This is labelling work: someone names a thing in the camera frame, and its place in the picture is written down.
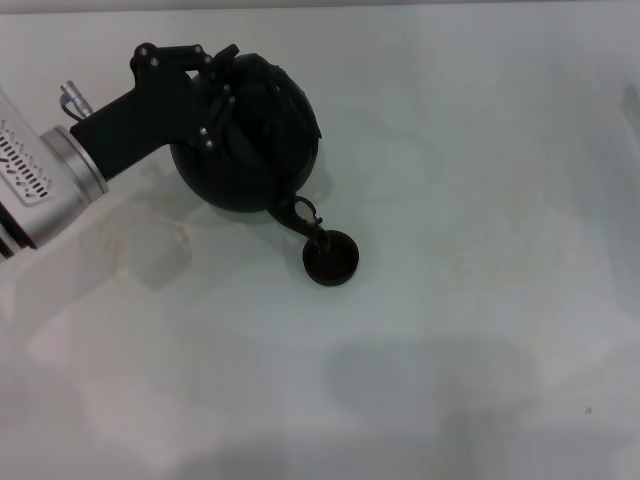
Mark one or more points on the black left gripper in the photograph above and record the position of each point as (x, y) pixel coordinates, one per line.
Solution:
(130, 125)

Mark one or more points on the small dark brown teacup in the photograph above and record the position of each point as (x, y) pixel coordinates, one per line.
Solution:
(330, 265)

